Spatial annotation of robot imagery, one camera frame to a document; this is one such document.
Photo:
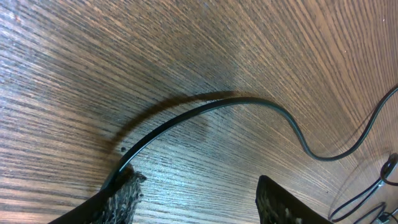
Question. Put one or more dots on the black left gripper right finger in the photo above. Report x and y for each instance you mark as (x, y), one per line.
(276, 205)

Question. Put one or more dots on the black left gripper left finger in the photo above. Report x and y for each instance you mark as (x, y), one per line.
(116, 204)

